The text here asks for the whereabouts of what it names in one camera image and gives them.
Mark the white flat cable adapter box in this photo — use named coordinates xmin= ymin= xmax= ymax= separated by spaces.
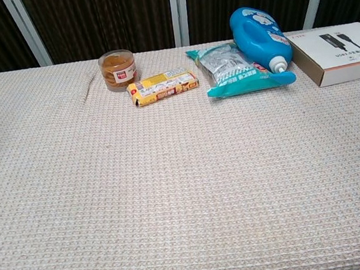
xmin=286 ymin=21 xmax=360 ymax=92

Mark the clear jar of cookies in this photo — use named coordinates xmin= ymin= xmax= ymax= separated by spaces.
xmin=96 ymin=47 xmax=141 ymax=96

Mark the yellow biscuit pack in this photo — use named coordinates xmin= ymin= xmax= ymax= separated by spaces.
xmin=124 ymin=65 xmax=203 ymax=109

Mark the beige waffle weave tablecloth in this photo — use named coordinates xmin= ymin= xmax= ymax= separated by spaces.
xmin=0 ymin=21 xmax=360 ymax=270

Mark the blue detergent bottle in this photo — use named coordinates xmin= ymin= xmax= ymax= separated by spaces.
xmin=227 ymin=1 xmax=296 ymax=79

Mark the teal silver snack bag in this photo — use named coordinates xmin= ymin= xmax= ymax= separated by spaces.
xmin=185 ymin=33 xmax=299 ymax=103

